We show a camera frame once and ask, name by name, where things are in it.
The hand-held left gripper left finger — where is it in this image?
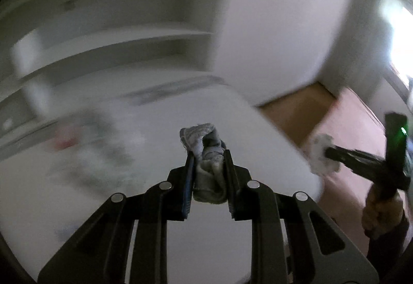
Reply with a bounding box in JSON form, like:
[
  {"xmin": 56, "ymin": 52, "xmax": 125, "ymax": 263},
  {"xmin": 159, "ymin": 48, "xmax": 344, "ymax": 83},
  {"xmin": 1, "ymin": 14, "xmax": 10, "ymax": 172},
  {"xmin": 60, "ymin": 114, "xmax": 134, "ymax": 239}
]
[{"xmin": 37, "ymin": 153, "xmax": 196, "ymax": 284}]

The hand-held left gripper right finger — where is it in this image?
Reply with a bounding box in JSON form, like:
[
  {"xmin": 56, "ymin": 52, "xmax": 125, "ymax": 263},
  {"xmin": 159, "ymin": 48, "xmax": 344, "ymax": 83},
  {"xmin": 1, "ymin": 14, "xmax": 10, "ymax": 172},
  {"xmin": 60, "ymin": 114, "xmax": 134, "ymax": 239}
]
[{"xmin": 224, "ymin": 149, "xmax": 380, "ymax": 284}]

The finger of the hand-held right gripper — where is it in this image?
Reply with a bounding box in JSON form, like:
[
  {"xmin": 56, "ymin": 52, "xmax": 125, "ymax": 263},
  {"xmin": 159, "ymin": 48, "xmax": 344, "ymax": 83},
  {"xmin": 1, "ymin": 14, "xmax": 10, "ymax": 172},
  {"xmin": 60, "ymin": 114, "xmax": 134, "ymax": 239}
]
[
  {"xmin": 336, "ymin": 157, "xmax": 387, "ymax": 179},
  {"xmin": 324, "ymin": 146, "xmax": 386, "ymax": 166}
]

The grey tissue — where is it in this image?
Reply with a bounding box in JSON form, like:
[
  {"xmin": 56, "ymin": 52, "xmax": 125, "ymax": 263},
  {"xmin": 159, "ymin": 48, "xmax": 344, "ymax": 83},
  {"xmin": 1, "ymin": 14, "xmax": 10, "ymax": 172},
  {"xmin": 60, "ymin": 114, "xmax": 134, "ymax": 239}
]
[{"xmin": 179, "ymin": 123, "xmax": 228, "ymax": 205}]

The white tissue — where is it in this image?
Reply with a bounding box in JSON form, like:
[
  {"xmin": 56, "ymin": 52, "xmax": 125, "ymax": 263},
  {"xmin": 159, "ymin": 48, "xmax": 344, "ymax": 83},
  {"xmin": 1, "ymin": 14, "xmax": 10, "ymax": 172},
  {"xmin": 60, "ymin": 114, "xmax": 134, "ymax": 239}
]
[{"xmin": 307, "ymin": 133, "xmax": 341, "ymax": 175}]

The person's right forearm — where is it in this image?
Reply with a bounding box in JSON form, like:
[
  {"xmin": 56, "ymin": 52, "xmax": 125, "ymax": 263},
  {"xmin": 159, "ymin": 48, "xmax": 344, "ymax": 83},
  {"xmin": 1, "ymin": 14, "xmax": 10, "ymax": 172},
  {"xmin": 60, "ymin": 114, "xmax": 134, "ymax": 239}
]
[{"xmin": 366, "ymin": 211, "xmax": 412, "ymax": 275}]

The person's right hand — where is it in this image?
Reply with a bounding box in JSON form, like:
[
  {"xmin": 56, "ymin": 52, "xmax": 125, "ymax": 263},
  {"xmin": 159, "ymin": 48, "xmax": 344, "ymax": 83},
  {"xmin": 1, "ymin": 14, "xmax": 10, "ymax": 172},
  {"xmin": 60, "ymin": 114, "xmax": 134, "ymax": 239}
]
[{"xmin": 361, "ymin": 186, "xmax": 405, "ymax": 240}]

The pink bed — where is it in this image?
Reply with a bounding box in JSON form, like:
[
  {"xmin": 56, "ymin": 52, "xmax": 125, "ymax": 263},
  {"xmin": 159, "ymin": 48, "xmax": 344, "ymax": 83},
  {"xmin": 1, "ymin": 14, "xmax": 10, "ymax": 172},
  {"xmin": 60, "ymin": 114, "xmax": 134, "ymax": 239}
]
[{"xmin": 301, "ymin": 87, "xmax": 392, "ymax": 239}]

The pile of paper scraps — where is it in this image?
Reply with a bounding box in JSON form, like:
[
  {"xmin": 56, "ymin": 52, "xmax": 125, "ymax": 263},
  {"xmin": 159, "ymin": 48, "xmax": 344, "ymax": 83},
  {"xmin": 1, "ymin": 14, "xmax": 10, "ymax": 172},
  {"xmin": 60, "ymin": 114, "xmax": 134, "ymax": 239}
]
[{"xmin": 47, "ymin": 108, "xmax": 147, "ymax": 189}]

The bright window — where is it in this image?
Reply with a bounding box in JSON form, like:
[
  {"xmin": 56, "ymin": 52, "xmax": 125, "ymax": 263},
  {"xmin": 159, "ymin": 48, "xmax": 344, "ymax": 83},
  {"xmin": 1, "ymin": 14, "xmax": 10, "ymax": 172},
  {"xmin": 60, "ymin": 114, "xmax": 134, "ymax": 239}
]
[{"xmin": 379, "ymin": 0, "xmax": 413, "ymax": 104}]

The white shelf unit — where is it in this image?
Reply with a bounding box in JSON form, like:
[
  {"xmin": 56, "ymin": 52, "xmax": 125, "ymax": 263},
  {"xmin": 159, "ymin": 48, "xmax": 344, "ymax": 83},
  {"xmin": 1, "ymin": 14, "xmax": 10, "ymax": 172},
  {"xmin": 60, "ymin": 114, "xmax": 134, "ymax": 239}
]
[{"xmin": 0, "ymin": 0, "xmax": 237, "ymax": 146}]

